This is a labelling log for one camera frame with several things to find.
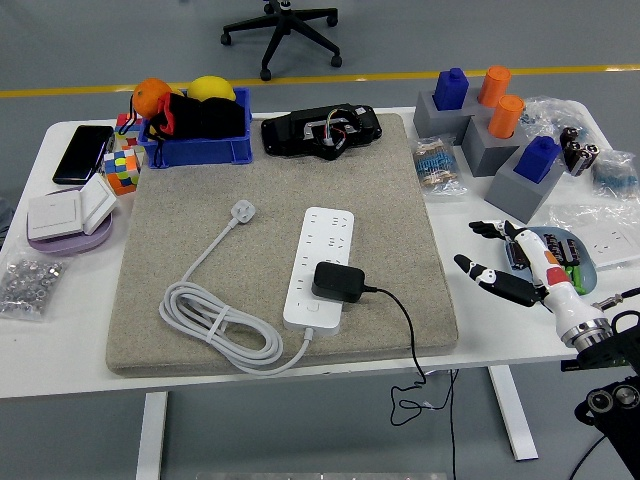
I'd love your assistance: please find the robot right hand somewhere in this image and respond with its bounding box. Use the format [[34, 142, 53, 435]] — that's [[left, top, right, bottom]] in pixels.
[[453, 218, 604, 337]]

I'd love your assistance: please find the black plug with cord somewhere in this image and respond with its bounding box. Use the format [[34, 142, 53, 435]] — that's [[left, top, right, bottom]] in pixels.
[[310, 261, 460, 428]]

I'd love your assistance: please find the white power strip with cable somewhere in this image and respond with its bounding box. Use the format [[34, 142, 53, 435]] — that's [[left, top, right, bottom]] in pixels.
[[158, 198, 355, 375]]

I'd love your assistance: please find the light blue plate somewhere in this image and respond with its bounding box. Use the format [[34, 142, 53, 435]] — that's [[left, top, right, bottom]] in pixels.
[[504, 225, 600, 301]]

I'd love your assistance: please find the clear plastic bag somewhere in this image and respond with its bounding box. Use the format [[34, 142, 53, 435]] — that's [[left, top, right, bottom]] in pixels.
[[547, 202, 640, 271]]

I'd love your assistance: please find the grey holder block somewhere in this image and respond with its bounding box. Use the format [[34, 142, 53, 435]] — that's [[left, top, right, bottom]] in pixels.
[[413, 87, 484, 146], [487, 147, 566, 225], [460, 112, 529, 178]]

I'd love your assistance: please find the black table control panel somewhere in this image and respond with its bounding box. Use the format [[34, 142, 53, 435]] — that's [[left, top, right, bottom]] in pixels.
[[559, 357, 629, 372]]

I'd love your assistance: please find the blue square peg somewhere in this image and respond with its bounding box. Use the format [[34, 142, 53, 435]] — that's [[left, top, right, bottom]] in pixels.
[[432, 67, 470, 112], [513, 135, 563, 185]]

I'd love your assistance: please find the clear bag of resistors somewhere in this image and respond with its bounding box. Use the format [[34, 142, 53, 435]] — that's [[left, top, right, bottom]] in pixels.
[[519, 95, 589, 141], [590, 148, 640, 200], [409, 134, 469, 197]]

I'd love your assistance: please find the bundle of dark capacitors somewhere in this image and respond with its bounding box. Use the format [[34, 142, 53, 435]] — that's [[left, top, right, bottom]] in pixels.
[[558, 126, 600, 177]]

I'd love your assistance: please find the orange cylinder peg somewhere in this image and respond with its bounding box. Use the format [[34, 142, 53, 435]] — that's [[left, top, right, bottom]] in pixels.
[[487, 94, 526, 140], [477, 65, 513, 109]]

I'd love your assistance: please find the black open electronic housing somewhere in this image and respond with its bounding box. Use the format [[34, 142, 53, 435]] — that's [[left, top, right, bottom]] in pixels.
[[260, 103, 384, 161]]

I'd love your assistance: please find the grey-brown mat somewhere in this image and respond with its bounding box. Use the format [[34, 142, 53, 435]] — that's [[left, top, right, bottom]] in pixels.
[[105, 113, 460, 379]]

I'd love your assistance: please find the blue plastic bin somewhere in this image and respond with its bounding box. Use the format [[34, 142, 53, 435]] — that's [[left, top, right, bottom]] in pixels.
[[137, 87, 254, 169]]

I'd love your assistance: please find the yellow lemon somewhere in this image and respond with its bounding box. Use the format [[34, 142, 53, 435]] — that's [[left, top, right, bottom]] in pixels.
[[185, 75, 237, 104]]

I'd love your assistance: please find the orange fruit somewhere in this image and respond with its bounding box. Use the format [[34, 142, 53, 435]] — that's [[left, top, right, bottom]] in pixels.
[[132, 77, 174, 120]]

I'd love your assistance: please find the colourful puzzle cube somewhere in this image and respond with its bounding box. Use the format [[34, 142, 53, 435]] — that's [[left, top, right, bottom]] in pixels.
[[102, 148, 141, 196], [114, 112, 146, 151]]

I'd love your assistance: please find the purple tray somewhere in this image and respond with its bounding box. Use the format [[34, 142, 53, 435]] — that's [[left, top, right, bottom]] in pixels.
[[27, 187, 115, 257]]

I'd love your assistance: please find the black smartphone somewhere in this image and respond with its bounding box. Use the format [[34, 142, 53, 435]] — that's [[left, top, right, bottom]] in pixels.
[[52, 124, 116, 186]]

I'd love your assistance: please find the clear bag of metal nuts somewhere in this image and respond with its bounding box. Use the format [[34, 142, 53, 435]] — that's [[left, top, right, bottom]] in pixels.
[[0, 254, 69, 321]]

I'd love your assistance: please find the white wall socket panel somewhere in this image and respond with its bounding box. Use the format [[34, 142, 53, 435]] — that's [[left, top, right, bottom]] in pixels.
[[574, 224, 636, 269]]

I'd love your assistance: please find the thin black floor cable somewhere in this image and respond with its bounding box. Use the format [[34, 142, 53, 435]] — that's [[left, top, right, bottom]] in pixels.
[[568, 434, 609, 480]]

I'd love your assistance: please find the black hanging cable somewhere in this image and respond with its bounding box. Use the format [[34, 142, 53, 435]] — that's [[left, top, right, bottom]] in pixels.
[[448, 369, 458, 480]]

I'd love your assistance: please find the black drawstring bag red lining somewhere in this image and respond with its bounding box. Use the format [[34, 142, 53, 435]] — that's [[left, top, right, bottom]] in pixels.
[[119, 92, 246, 169]]

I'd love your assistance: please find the small white wall switch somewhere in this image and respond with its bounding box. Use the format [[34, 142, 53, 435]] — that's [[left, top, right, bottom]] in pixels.
[[79, 172, 120, 236]]

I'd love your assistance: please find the large white wall switch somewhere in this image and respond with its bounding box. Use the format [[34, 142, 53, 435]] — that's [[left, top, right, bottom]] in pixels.
[[27, 189, 84, 242]]

